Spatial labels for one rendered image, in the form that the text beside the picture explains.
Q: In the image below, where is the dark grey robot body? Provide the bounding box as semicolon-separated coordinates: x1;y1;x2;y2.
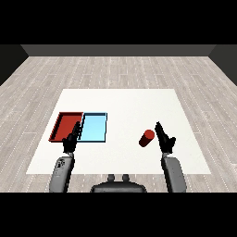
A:
90;174;148;193

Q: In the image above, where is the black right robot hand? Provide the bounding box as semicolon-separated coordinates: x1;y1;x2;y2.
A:
154;120;177;155

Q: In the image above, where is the red can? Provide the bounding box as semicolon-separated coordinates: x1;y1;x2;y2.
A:
138;129;156;148

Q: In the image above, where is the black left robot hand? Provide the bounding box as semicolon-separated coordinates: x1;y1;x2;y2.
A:
62;120;83;155

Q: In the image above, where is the red shallow open box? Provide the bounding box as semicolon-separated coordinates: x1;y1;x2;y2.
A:
48;111;84;143

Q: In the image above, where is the light blue shallow open box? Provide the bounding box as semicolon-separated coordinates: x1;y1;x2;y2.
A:
77;112;108;143

